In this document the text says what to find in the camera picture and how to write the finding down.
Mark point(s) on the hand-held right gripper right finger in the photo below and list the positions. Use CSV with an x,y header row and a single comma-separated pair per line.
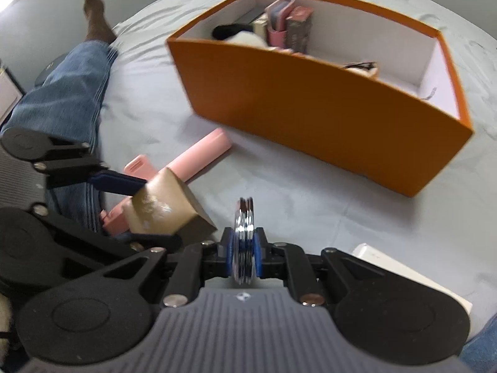
x,y
258,256

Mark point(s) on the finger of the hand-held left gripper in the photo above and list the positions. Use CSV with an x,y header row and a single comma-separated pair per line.
x,y
116,237
116,182

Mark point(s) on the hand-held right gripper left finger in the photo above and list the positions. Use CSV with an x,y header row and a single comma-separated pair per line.
x,y
231,256

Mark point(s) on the shiny silver round object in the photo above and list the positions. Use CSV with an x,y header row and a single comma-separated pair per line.
x,y
244,233

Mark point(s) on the small brown box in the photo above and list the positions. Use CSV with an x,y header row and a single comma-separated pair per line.
x,y
163,206

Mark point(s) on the orange cardboard box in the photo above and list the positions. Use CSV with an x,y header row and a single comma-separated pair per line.
x,y
310,108

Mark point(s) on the panda plush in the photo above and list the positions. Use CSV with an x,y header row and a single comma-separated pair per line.
x,y
240,38

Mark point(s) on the fox plush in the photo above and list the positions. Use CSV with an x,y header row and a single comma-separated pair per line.
x,y
363,69

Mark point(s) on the picture-print card box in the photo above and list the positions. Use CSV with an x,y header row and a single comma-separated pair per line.
x,y
299,33

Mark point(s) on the person's left forearm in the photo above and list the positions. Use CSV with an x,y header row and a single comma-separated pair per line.
x,y
4,318

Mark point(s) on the pink plastic holder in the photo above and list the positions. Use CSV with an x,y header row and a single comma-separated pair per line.
x,y
138,167

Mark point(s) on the pink tube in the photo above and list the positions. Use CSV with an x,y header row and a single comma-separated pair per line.
x,y
198,155

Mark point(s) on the person's left leg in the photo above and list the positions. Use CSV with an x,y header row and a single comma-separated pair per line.
x,y
66,89

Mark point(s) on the person's leg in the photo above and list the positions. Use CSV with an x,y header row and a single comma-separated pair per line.
x,y
481,351
66,89

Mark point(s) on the grey round stool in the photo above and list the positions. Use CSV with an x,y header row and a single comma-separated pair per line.
x,y
48,72

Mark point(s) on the white flat box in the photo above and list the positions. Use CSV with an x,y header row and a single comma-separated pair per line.
x,y
388,264

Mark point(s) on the white framed box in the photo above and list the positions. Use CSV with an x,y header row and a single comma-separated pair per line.
x,y
7,89

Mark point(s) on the brown sock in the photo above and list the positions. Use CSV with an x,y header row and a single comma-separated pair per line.
x,y
95,19

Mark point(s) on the person's right leg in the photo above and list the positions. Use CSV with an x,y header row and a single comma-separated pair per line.
x,y
481,351

